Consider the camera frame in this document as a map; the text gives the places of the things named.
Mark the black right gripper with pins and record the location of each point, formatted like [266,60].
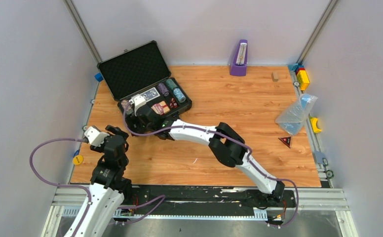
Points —
[133,120]

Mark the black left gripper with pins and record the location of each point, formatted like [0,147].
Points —
[115,132]

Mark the blue playing card deck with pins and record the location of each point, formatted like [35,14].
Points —
[150,94]

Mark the purple chip stack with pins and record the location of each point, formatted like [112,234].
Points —
[163,89]

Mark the yellow big blind button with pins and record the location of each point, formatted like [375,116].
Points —
[78,160]

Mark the light blue chip stack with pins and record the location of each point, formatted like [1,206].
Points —
[179,95]

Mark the black poker set case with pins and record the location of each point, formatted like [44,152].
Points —
[137,70]

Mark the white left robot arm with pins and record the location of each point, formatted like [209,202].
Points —
[107,187]

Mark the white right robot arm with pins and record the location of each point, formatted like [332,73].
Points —
[226,145]

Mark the red playing card box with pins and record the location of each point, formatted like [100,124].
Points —
[161,108]

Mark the dark green chip stack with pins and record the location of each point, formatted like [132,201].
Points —
[171,84]

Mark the purple metronome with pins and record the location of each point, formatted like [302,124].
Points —
[238,62]

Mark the small wooden block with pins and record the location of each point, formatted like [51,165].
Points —
[275,76]

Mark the red black triangle sign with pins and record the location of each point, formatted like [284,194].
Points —
[287,141]

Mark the clear bubble wrap bag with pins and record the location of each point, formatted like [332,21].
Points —
[292,119]

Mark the yellow toy block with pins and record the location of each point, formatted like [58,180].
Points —
[303,79]

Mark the yellow curved toy piece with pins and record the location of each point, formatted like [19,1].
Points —
[314,124]

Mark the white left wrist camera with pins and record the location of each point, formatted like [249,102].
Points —
[94,136]

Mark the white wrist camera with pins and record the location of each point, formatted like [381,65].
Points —
[137,101]
[94,136]

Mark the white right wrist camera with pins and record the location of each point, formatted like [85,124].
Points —
[137,101]

